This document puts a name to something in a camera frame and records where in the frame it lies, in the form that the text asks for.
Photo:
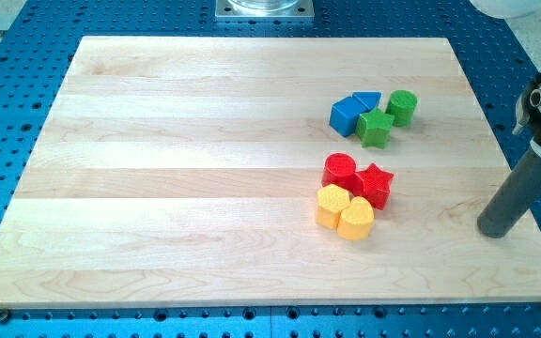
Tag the green star block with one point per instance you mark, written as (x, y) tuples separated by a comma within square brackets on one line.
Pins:
[(374, 127)]

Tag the wooden board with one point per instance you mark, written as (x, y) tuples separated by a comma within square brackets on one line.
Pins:
[(183, 172)]

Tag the blue cube block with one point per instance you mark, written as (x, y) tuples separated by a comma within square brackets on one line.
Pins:
[(345, 114)]

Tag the red cylinder block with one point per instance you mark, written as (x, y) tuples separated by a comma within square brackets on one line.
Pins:
[(339, 169)]

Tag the green cylinder block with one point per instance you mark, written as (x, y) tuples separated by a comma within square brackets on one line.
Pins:
[(401, 106)]

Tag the yellow hexagon block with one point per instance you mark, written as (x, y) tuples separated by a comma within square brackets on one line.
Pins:
[(331, 201)]

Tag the yellow heart block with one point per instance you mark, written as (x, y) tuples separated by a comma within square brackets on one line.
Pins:
[(356, 221)]

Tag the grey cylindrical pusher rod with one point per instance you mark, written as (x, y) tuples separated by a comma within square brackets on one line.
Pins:
[(514, 197)]

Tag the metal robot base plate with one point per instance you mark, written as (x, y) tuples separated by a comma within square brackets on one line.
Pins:
[(264, 9)]

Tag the blue triangle block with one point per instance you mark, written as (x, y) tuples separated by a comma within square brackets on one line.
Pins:
[(369, 99)]

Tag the red star block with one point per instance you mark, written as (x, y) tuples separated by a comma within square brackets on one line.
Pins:
[(373, 184)]

